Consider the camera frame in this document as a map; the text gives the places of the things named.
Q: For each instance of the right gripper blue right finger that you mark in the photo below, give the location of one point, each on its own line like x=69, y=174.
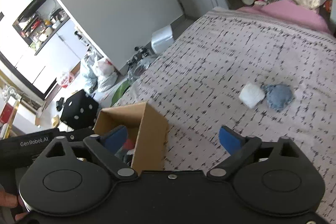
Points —
x=241, y=150

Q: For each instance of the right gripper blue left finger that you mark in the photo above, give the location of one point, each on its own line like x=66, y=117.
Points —
x=103, y=149

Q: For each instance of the white soft pouch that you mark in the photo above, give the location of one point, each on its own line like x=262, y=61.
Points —
x=251, y=95

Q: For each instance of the blue denim heart pillow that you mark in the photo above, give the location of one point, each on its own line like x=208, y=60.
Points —
x=278, y=96

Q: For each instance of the blue Vinda tissue pack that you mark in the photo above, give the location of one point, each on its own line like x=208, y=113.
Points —
x=118, y=142

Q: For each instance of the black fabric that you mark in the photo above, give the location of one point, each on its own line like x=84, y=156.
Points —
x=127, y=157

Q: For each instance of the person's left hand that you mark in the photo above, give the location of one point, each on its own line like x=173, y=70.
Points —
x=7, y=202

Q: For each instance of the black dice cushion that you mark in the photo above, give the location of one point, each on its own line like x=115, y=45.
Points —
x=80, y=111

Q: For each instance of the open brown cardboard box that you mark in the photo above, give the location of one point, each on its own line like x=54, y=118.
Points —
x=146, y=127

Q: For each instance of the green cartoon cushion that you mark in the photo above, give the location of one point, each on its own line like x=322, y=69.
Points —
x=120, y=91

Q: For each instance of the light blue plastic bag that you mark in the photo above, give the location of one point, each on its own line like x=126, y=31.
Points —
x=87, y=73

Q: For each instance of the black patterned white bed cover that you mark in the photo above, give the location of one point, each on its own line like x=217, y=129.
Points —
x=196, y=84

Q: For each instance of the red white plastic bag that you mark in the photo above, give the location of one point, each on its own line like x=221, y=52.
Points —
x=65, y=79

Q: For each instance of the clear plastic bag with items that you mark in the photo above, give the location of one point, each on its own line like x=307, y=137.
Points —
x=139, y=68

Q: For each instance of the white small appliance box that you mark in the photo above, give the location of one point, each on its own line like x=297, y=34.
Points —
x=162, y=39

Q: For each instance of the pink blanket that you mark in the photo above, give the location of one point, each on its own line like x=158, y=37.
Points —
x=288, y=11

